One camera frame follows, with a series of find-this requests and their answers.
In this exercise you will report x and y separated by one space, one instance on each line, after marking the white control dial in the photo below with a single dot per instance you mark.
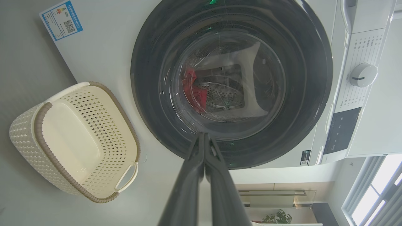
364 75

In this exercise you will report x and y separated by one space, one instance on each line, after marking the white detergent drawer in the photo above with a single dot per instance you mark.
367 15

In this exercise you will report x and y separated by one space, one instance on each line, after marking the red jersey with numbers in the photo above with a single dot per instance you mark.
194 94

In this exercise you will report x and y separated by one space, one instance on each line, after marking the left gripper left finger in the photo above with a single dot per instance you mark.
188 194

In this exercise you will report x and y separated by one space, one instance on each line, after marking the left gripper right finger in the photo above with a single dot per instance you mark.
223 194

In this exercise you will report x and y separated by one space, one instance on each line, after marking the white front-load washing machine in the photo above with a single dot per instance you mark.
103 47

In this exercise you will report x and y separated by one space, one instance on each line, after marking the dark washing machine display panel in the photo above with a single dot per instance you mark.
342 128

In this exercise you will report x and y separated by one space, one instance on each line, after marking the blue energy label sticker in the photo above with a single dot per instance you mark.
61 20

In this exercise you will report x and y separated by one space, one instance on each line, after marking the dark round washer door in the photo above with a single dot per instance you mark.
150 78

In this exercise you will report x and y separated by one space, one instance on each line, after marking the small black QR sticker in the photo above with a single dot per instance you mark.
305 157

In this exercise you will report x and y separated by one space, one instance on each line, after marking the window with white frame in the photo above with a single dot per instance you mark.
373 194

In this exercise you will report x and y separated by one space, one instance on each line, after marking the beige cabinet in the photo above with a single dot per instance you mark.
282 186

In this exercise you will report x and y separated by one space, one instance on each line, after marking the green potted plant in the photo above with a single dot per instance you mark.
278 217

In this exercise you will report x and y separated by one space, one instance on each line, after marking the cream perforated laundry basket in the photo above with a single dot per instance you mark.
72 141

